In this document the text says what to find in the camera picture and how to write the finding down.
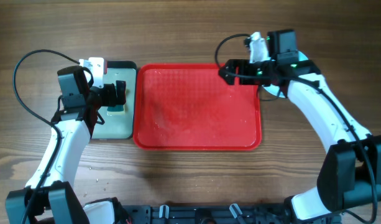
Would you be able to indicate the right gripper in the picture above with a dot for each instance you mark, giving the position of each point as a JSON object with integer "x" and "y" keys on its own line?
{"x": 245, "y": 65}

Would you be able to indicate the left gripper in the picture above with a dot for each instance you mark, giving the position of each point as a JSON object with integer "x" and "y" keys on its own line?
{"x": 110, "y": 100}

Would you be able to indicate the green yellow sponge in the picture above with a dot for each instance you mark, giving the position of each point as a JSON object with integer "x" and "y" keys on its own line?
{"x": 120, "y": 107}

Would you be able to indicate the white plate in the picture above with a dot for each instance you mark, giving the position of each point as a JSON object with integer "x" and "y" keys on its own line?
{"x": 274, "y": 90}

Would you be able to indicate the light blue plate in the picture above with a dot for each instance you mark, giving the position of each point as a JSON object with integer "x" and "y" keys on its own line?
{"x": 302, "y": 56}

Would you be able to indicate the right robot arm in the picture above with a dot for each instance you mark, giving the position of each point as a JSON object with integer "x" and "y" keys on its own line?
{"x": 351, "y": 172}

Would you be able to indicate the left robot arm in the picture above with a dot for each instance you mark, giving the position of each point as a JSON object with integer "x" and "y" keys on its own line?
{"x": 51, "y": 185}

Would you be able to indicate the black water tray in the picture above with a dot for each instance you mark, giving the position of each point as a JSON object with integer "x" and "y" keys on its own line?
{"x": 121, "y": 126}

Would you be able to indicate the red plastic tray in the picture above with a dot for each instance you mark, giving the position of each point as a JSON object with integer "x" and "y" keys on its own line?
{"x": 189, "y": 107}

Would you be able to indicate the black mounting rail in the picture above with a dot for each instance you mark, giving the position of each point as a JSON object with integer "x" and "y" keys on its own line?
{"x": 270, "y": 213}

